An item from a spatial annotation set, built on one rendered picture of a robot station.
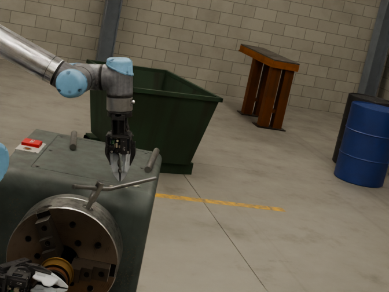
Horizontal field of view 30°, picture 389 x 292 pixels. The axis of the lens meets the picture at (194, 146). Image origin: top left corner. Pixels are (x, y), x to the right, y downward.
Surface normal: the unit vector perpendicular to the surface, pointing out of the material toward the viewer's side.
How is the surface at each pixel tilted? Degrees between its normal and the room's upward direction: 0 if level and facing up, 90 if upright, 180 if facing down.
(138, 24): 90
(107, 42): 90
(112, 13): 90
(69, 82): 90
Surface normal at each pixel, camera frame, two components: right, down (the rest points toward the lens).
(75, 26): 0.23, 0.27
